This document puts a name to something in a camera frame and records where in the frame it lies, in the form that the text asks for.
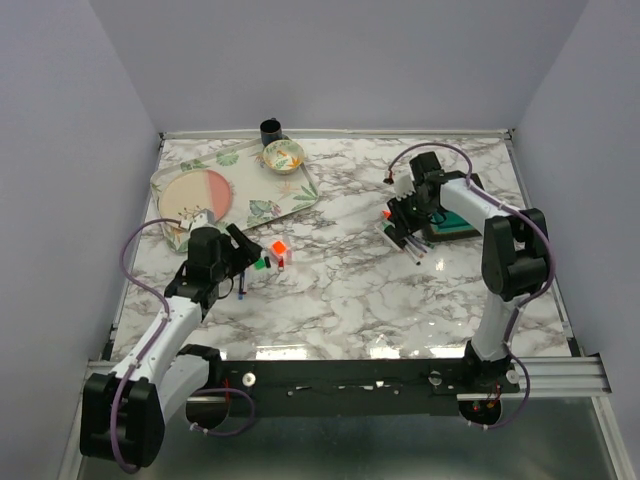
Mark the aluminium frame rail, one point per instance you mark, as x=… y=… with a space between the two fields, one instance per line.
x=567 y=377

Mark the pink cream round plate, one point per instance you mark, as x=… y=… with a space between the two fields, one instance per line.
x=196 y=189

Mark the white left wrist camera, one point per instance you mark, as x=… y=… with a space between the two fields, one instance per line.
x=193 y=219

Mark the floral leaf pattern tray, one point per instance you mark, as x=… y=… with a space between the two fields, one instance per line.
x=260 y=195

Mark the orange highlighter cap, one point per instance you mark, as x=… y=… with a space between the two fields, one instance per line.
x=279 y=248

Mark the grey purple marker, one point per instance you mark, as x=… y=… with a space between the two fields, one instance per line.
x=420 y=244

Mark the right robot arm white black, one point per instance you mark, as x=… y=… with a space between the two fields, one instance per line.
x=517 y=265

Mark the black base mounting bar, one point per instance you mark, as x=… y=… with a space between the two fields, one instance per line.
x=325 y=388

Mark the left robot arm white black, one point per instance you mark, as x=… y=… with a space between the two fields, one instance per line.
x=125 y=411

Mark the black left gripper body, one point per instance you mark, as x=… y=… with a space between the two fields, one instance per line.
x=230 y=264

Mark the black teal square plate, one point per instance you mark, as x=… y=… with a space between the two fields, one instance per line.
x=455 y=227

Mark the green cap black highlighter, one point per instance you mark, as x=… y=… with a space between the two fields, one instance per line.
x=390 y=232

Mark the pink cap white marker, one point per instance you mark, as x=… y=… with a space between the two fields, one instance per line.
x=388 y=239

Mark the dark blue mug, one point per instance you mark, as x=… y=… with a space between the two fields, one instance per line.
x=270 y=131

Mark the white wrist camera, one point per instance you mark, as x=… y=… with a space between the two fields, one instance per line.
x=193 y=219
x=403 y=185

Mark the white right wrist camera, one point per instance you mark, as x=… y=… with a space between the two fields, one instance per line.
x=403 y=185

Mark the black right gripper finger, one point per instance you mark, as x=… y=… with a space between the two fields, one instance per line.
x=407 y=227
x=395 y=215

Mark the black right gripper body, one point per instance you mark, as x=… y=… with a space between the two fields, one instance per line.
x=413 y=208

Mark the blue red whiteboard pen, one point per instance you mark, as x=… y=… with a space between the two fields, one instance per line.
x=242 y=285

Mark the floral small bowl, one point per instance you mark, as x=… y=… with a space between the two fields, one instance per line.
x=284 y=156

